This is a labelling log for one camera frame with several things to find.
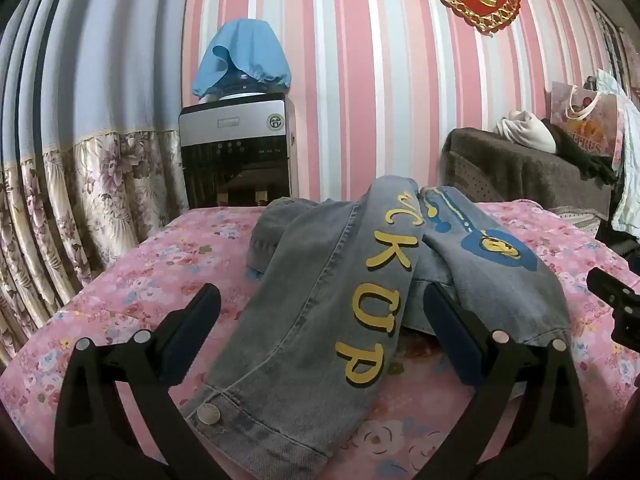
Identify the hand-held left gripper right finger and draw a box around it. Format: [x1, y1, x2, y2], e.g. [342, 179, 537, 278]
[422, 281, 590, 480]

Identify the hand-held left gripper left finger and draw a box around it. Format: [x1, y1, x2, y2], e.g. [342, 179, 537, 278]
[54, 283, 223, 480]

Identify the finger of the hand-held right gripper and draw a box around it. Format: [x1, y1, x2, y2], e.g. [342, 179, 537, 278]
[586, 266, 640, 348]

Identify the grey printed denim jacket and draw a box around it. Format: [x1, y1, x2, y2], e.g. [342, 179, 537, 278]
[186, 175, 572, 466]

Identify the grey patterned cushion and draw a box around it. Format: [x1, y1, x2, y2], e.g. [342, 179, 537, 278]
[547, 204, 613, 237]

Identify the white hanging cloth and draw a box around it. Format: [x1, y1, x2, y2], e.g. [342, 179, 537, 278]
[595, 70, 640, 241]

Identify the black cloth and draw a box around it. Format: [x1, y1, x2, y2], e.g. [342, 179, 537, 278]
[540, 119, 619, 186]

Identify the brown blanket covered chair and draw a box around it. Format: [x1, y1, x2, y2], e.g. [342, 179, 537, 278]
[440, 127, 626, 221]

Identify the pink printed gift bag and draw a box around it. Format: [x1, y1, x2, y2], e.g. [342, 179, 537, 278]
[545, 80, 626, 168]

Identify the floral grey curtain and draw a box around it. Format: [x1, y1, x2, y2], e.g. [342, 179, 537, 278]
[0, 0, 191, 361]

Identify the white folded cloth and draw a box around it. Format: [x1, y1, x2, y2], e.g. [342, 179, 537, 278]
[495, 109, 558, 154]

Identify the silver black water dispenser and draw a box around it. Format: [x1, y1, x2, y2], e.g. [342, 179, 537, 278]
[178, 92, 300, 211]

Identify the water dispenser bottle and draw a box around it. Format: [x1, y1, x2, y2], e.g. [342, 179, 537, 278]
[197, 72, 288, 106]

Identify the blue cloth bottle cover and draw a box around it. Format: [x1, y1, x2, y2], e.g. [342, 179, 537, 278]
[191, 18, 292, 99]

